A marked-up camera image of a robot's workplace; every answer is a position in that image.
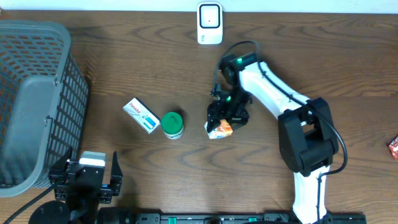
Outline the grey plastic basket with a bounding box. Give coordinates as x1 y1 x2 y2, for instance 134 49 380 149
1 20 89 197

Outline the green lid jar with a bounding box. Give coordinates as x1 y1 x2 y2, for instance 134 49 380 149
161 112 184 139

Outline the red Top chocolate bar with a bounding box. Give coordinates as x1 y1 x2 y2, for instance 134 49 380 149
388 136 398 159

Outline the small orange carton box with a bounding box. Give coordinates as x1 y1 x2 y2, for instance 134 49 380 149
208 119 233 139

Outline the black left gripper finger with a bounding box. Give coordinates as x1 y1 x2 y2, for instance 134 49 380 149
110 151 123 187
49 146 73 174

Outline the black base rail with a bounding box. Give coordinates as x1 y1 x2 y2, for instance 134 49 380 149
131 212 367 224

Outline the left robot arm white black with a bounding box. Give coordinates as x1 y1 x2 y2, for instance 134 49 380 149
29 148 135 224

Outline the white Panadol box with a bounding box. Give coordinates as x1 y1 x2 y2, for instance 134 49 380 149
123 98 160 134

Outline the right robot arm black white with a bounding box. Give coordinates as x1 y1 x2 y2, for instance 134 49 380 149
205 52 338 223

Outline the white barcode scanner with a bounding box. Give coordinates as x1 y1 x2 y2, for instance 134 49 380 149
197 2 223 45

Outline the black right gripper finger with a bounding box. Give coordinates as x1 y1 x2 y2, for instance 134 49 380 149
206 116 221 133
229 117 249 130

